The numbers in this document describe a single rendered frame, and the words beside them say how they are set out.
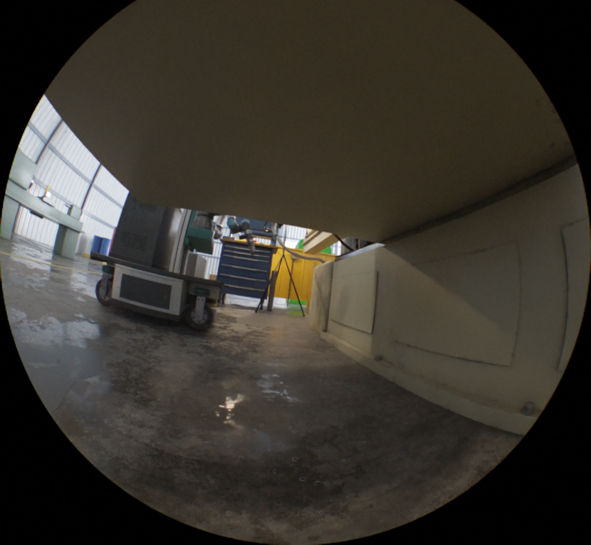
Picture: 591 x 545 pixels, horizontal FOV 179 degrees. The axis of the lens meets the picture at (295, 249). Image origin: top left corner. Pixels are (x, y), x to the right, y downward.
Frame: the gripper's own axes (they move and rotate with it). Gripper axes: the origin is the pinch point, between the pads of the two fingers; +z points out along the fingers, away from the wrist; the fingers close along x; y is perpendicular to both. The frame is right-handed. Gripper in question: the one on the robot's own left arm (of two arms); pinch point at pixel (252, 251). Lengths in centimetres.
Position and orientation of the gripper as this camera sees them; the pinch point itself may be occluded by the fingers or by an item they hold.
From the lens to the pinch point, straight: 170.3
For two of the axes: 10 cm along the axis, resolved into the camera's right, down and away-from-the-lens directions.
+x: -3.0, 3.1, 9.0
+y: 9.0, -2.2, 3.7
